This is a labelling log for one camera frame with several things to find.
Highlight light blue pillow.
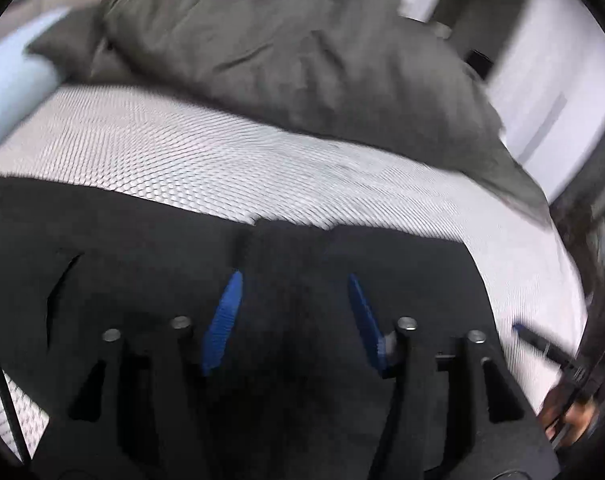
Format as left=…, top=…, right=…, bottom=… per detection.
left=0, top=7, right=62, bottom=150

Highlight black pants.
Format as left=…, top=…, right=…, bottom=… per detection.
left=0, top=175, right=539, bottom=480

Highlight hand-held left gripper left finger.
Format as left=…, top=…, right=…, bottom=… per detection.
left=31, top=270, right=244, bottom=480

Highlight grey crumpled garment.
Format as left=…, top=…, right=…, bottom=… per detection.
left=26, top=0, right=554, bottom=227

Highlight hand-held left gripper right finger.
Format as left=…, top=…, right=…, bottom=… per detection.
left=347, top=273, right=561, bottom=480

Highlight black cable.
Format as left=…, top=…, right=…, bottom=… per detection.
left=0, top=325, right=32, bottom=464

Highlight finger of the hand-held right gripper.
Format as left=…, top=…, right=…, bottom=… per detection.
left=512, top=322, right=583, bottom=377

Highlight person's right hand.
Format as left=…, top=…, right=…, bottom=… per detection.
left=539, top=399, right=596, bottom=445

